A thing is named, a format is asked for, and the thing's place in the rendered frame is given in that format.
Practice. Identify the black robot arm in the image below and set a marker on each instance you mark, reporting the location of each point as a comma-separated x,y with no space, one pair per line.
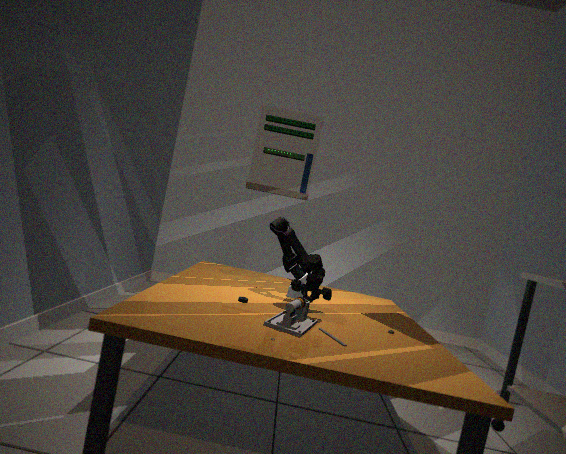
308,263

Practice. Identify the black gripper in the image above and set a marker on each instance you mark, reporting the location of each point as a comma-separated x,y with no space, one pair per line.
315,292

